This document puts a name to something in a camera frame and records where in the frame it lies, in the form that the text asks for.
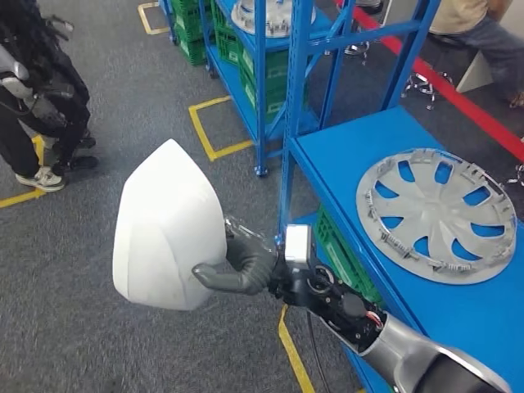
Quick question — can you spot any blue metal shelf rack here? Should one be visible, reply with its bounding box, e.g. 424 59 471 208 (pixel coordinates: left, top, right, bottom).
159 0 349 178
275 0 524 393

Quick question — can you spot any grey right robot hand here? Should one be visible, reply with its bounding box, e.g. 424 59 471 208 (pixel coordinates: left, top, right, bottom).
191 216 280 298

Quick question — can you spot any white mirror cover part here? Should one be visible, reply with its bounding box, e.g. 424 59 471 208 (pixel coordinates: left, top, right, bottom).
113 138 228 312

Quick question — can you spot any red barrier tape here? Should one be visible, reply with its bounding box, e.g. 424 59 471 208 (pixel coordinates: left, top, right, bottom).
333 0 524 164

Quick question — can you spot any person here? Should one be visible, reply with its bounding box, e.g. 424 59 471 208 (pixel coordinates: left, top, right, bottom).
0 0 100 193
427 0 524 110

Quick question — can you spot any black chrome swivel stool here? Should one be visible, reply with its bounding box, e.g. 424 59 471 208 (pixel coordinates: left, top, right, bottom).
401 32 470 112
325 40 370 66
507 162 524 188

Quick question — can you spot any green plastic crate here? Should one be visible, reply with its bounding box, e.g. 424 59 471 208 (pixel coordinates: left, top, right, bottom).
171 0 208 67
211 0 242 66
241 81 288 124
314 206 384 305
239 47 289 91

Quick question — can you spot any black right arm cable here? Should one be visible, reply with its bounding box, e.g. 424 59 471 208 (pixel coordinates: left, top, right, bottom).
307 311 331 393

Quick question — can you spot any grey wheel hubcap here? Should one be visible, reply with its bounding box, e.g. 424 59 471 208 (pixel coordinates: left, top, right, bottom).
231 0 317 39
356 147 517 286

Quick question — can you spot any white desk panel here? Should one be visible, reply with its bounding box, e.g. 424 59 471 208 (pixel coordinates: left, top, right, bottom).
456 51 495 94

